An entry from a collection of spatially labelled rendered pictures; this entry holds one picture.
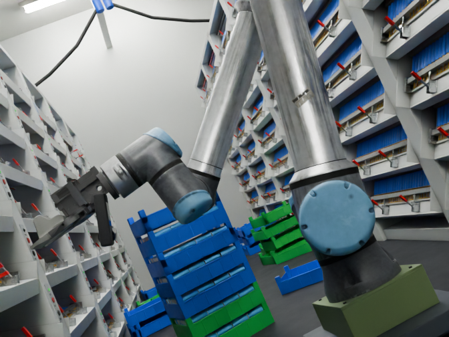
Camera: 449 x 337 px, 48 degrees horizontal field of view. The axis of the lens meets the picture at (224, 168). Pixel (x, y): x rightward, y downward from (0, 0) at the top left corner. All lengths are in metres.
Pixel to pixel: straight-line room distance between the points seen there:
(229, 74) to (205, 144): 0.18
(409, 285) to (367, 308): 0.11
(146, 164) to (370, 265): 0.55
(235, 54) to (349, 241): 0.54
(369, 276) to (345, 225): 0.22
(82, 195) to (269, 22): 0.55
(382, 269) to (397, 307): 0.09
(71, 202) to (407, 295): 0.77
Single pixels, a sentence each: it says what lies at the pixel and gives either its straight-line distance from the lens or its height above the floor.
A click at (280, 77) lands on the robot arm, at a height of 0.66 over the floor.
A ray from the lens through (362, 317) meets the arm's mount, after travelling 1.20.
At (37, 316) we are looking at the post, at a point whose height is 0.38.
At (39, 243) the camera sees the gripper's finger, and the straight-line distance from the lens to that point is 1.14.
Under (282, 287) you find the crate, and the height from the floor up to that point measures 0.03.
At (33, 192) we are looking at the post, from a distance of 2.36.
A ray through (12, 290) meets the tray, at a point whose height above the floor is 0.48.
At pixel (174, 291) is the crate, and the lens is 1.78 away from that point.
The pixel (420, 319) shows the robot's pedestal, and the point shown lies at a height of 0.06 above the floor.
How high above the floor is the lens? 0.46
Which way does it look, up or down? 4 degrees up
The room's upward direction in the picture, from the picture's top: 24 degrees counter-clockwise
